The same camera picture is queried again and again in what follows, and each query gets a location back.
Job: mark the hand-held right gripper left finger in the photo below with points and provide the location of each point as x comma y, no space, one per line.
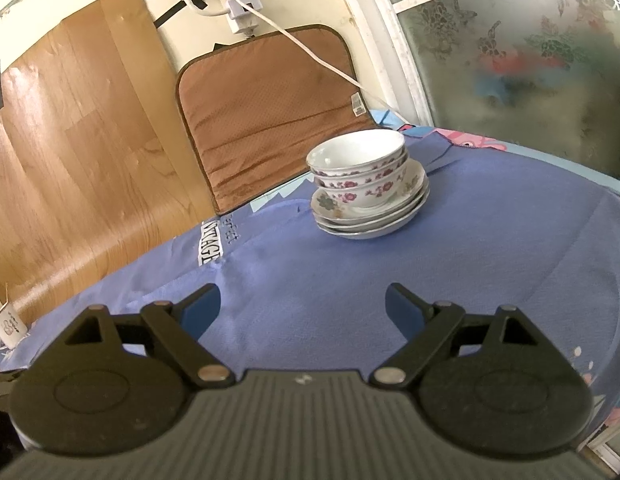
202,312

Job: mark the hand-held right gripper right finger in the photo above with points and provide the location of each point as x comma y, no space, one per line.
402,311

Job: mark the white silver-rimmed plate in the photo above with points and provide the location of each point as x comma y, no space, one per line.
370,226
365,235

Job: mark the white plate green flower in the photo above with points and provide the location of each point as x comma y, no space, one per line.
330,206

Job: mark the large white floral bowl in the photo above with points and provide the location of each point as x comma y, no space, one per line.
340,179

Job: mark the small white floral bowl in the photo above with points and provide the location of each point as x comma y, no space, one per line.
355,147

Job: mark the blue printed cloth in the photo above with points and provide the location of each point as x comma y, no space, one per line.
315,270

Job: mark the white printed mug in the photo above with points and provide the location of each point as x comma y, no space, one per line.
7,327

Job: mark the wood-pattern laminate sheet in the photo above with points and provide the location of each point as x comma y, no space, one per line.
80,160

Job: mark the brown quilted cushion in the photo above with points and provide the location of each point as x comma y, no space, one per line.
260,110

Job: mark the frosted floral window glass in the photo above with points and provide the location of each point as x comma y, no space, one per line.
514,70

